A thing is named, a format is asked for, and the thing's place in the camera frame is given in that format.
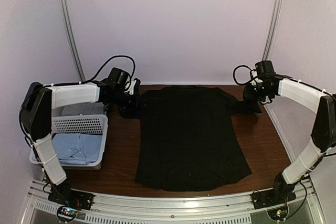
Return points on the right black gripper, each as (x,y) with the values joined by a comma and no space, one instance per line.
(248,95)

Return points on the front aluminium rail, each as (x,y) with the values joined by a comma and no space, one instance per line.
(234,208)

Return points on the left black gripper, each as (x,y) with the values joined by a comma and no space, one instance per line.
(135,106)

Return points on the grey cloth behind basket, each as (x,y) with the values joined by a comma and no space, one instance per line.
(84,109)

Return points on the left aluminium corner post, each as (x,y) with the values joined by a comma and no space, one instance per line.
(71,40)

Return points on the white plastic mesh basket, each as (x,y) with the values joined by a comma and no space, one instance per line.
(96,124)

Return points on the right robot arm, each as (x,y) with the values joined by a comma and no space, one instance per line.
(263,86)

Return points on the aluminium corner post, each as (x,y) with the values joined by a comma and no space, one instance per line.
(71,40)
(274,19)

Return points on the left circuit board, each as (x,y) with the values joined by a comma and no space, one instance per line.
(66,213)

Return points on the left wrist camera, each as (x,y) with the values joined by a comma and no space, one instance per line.
(134,86)

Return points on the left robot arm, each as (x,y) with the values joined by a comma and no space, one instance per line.
(35,113)

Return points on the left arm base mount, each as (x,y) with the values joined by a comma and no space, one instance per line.
(73,199)

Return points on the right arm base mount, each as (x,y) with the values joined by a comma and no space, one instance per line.
(272,197)

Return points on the right circuit board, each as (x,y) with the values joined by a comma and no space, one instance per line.
(278,214)

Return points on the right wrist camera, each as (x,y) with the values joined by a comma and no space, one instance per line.
(254,77)

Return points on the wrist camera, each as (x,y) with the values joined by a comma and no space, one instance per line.
(134,86)
(254,77)

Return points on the circuit board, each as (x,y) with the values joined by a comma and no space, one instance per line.
(278,214)
(66,213)

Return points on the black long sleeve shirt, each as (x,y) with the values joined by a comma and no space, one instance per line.
(187,139)

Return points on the right aluminium corner post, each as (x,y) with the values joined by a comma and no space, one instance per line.
(274,19)

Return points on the folded light blue shirt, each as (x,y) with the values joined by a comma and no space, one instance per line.
(76,148)

